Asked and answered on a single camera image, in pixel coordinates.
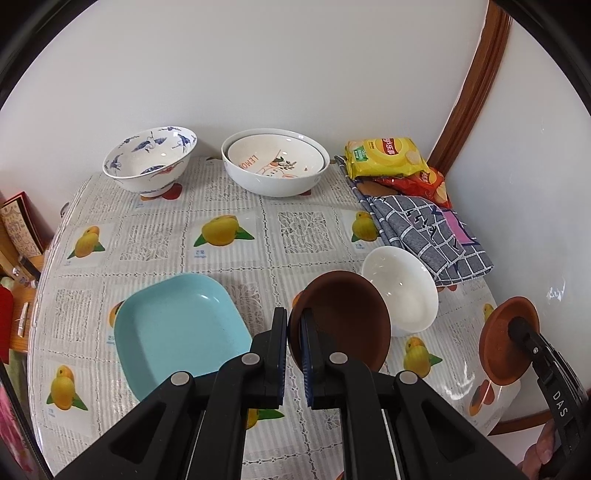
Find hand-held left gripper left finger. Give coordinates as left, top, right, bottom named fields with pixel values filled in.
left=53, top=307, right=289, bottom=480

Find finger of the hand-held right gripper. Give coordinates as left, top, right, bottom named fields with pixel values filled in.
left=508, top=316, right=549, bottom=366

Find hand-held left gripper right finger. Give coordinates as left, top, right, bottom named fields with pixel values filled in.
left=300, top=308, right=527, bottom=480

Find small brown bowl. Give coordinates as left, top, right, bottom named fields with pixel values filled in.
left=287, top=271, right=393, bottom=372
left=478, top=296, right=541, bottom=386

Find light blue plate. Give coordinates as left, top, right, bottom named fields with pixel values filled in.
left=113, top=272, right=254, bottom=401

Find person's right hand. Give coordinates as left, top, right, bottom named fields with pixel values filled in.
left=522, top=422, right=561, bottom=478

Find brown wooden baseboard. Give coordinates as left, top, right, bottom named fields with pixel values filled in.
left=487, top=408, right=557, bottom=437

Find fruit printed tablecloth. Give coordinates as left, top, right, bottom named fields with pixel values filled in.
left=28, top=154, right=522, bottom=480

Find plain white bowl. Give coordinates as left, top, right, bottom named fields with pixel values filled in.
left=361, top=246, right=439, bottom=339

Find grey checked cloth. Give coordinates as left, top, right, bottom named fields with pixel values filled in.
left=335, top=154, right=494, bottom=287

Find red chips bag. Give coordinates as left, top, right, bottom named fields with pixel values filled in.
left=376, top=168, right=452, bottom=210

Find large white bowl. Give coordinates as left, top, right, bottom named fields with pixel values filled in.
left=221, top=130, right=331, bottom=198

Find white bowl with orange print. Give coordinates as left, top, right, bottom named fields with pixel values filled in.
left=227, top=135, right=325, bottom=178

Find yellow chips bag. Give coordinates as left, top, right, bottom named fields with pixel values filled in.
left=344, top=137, right=428, bottom=181

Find blue patterned white bowl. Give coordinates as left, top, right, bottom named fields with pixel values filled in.
left=102, top=126, right=198, bottom=200

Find red box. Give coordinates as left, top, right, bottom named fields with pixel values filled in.
left=0, top=277, right=14, bottom=365

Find patterned brown box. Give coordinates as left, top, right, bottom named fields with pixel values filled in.
left=0, top=194, right=44, bottom=257

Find brown wooden door frame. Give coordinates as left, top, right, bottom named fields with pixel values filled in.
left=427, top=0, right=511, bottom=178

